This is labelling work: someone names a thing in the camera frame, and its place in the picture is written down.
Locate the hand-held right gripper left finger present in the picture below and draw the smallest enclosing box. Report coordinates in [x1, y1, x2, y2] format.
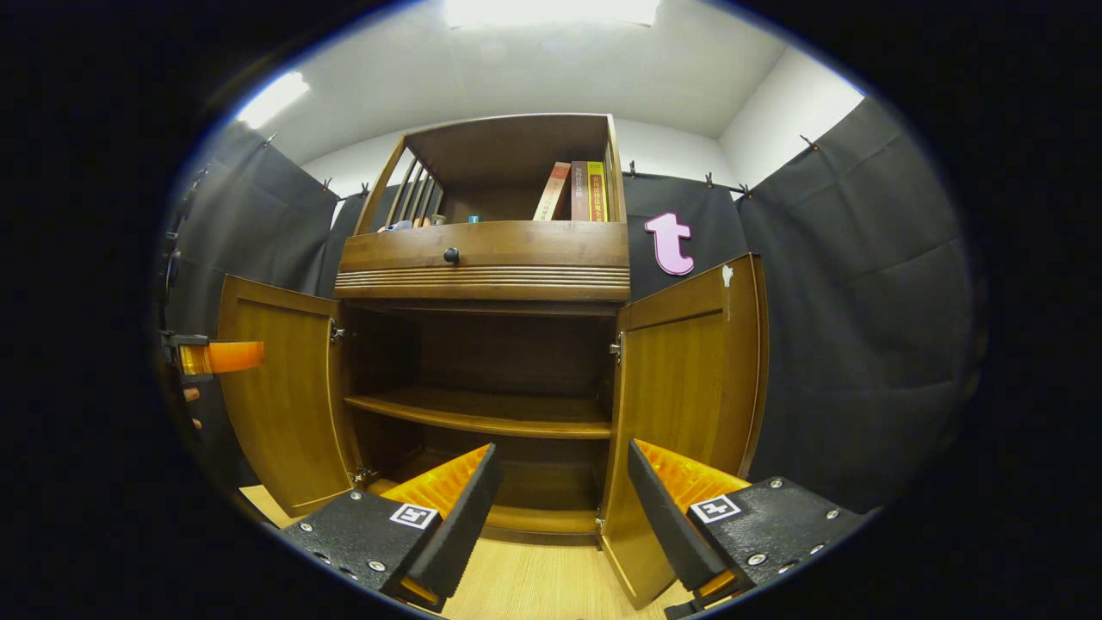
[277, 443, 504, 614]

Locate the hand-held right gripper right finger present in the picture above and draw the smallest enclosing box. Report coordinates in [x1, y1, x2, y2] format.
[626, 438, 881, 617]

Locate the wooden cabinet door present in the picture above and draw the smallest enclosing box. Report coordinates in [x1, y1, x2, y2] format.
[600, 252, 770, 611]
[215, 274, 362, 518]

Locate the wooden inner shelf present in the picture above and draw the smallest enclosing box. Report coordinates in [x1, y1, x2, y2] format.
[344, 387, 614, 440]

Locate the ceiling light strip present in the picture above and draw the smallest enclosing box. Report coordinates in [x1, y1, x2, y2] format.
[235, 71, 312, 130]

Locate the black backdrop cloth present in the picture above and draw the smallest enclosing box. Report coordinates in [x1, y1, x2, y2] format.
[159, 96, 989, 513]

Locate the yellow spine book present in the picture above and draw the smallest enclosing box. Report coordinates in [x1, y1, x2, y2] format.
[587, 161, 610, 223]

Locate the red and white book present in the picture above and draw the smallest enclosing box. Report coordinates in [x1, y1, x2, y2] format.
[533, 162, 573, 222]

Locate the ceiling light panel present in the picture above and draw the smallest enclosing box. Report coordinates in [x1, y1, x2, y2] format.
[443, 0, 662, 28]

